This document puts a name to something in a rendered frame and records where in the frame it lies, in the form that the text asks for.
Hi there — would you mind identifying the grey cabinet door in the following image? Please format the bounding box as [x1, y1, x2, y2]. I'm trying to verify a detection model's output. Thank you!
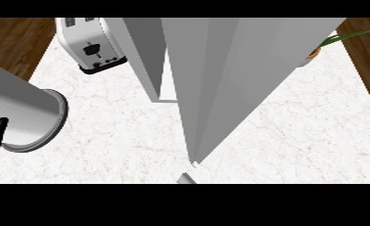
[158, 17, 346, 165]

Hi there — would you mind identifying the white cabinet body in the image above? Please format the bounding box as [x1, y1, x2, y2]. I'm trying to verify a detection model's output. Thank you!
[104, 17, 179, 104]

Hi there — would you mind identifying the white toaster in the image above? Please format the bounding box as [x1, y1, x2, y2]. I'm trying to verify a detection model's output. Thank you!
[53, 17, 129, 75]

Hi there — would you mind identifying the potted green plant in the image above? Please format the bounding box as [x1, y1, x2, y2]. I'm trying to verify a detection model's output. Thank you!
[294, 29, 370, 68]

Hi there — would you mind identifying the grey cylindrical appliance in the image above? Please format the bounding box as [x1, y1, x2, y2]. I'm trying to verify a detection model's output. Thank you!
[0, 68, 69, 154]

